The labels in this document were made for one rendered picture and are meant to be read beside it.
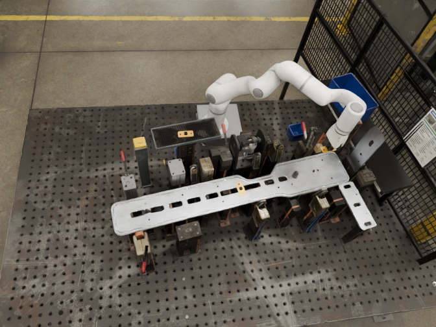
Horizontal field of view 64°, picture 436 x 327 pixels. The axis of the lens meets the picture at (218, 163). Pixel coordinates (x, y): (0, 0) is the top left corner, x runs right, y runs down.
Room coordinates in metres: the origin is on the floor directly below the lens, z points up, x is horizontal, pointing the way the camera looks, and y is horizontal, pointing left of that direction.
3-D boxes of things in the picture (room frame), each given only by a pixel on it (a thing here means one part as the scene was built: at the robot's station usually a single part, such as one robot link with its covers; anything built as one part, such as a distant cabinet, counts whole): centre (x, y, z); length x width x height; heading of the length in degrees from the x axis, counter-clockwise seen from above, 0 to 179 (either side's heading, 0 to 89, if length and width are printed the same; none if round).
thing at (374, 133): (1.27, -0.81, 1.17); 0.12 x 0.01 x 0.34; 27
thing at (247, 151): (1.17, -0.15, 0.94); 0.18 x 0.13 x 0.49; 117
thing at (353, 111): (1.15, -0.57, 1.53); 0.09 x 0.08 x 0.13; 151
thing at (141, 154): (1.01, 0.44, 0.92); 0.08 x 0.08 x 0.44; 27
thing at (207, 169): (1.01, 0.06, 0.89); 0.13 x 0.11 x 0.38; 27
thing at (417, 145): (1.32, -1.10, 1.30); 0.23 x 0.02 x 0.31; 27
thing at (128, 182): (0.82, 0.45, 0.88); 0.11 x 0.10 x 0.36; 27
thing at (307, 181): (0.92, -0.14, 1.00); 1.38 x 0.22 x 0.02; 117
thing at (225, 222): (0.90, -0.08, 0.84); 0.17 x 0.06 x 0.29; 27
